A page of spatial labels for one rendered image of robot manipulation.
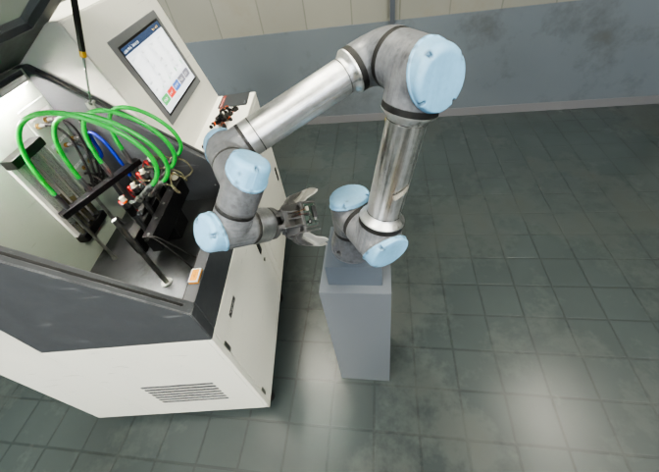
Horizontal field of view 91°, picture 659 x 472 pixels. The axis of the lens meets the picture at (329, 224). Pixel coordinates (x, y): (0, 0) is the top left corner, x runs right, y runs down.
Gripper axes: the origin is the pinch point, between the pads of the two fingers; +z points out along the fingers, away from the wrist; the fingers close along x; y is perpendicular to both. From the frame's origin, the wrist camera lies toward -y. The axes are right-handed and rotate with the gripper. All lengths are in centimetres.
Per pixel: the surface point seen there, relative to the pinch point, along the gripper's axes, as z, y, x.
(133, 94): -11, -68, 61
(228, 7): 121, -154, 202
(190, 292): -19.2, -38.7, -13.8
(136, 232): -20, -67, 9
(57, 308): -46, -58, -9
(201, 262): -12.1, -42.2, -5.7
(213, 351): -11, -49, -36
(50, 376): -43, -107, -36
